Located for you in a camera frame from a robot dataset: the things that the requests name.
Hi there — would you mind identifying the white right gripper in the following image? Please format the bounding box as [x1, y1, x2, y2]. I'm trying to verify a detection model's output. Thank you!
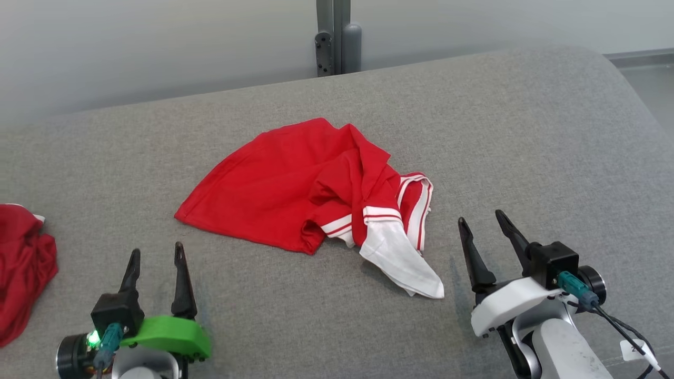
[458, 210, 576, 338]

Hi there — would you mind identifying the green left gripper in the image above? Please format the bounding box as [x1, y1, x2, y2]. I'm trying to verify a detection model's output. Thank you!
[119, 242, 212, 363]

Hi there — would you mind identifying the red white striped shirt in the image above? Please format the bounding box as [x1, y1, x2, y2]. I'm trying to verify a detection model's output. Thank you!
[174, 117, 445, 300]

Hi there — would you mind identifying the red shorts white stripe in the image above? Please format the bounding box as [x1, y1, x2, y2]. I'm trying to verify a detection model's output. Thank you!
[0, 203, 59, 348]

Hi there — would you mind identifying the grey fabric sofa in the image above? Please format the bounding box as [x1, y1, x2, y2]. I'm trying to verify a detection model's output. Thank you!
[0, 45, 674, 379]

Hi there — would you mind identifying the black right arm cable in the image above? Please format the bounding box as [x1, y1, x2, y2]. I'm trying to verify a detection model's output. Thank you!
[557, 271, 672, 379]

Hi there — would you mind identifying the small white cable tag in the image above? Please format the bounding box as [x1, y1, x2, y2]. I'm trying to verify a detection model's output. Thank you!
[620, 340, 661, 370]

